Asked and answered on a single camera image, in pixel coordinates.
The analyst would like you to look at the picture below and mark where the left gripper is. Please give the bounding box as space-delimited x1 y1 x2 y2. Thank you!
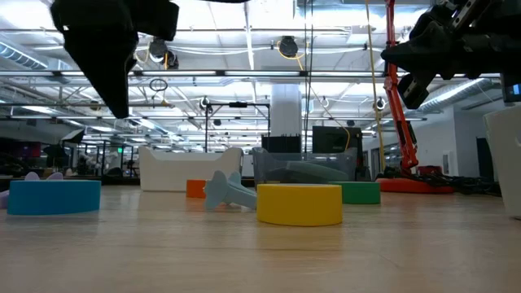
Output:
50 0 180 120

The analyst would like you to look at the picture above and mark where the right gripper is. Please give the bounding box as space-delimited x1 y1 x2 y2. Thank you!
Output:
381 0 521 78

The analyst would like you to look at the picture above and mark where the blue tape roll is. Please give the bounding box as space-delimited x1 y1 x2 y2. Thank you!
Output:
7 179 102 216

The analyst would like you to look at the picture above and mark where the orange tape roll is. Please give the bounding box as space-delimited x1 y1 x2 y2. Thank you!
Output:
186 179 208 199

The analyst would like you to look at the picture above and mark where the green tape roll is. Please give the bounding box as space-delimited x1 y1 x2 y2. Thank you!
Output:
328 181 382 205

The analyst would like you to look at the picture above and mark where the mint green stapler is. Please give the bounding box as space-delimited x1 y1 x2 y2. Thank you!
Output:
264 160 351 184

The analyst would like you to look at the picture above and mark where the yellow tape roll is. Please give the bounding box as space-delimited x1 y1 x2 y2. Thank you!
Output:
256 183 344 227

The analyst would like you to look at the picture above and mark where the lilac staple remover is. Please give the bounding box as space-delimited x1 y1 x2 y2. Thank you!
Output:
0 171 65 209

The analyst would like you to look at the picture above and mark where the light blue staple remover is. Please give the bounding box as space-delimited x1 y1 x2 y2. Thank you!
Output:
203 169 258 212

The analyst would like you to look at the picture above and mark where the white plastic bin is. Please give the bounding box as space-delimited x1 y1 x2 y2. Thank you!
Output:
138 145 244 193

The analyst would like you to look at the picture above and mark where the black screen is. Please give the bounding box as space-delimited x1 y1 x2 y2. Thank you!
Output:
312 125 364 155

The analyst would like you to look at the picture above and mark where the translucent grey bin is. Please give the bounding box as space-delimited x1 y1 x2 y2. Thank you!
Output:
252 146 359 185

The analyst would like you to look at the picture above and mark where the white square pillar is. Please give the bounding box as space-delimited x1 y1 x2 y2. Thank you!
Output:
270 83 303 138

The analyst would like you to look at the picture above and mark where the black box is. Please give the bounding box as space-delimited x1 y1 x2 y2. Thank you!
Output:
261 134 303 155

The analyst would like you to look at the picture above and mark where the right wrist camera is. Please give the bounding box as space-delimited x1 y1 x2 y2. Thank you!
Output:
396 72 431 110

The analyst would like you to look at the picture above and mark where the black hanging cable loop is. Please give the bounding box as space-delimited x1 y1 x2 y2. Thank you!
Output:
148 77 169 93

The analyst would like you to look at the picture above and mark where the black ceiling cable reel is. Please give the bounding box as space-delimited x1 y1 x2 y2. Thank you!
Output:
148 37 180 70
278 35 300 59

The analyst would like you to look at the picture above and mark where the yellow hanging cord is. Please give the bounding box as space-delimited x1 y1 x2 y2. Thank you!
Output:
364 0 387 172

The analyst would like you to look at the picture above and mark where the yellow reel cable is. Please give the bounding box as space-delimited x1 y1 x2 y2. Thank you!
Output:
276 39 352 154

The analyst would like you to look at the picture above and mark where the black cable pile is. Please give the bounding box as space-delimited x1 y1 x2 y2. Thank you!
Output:
417 170 502 197

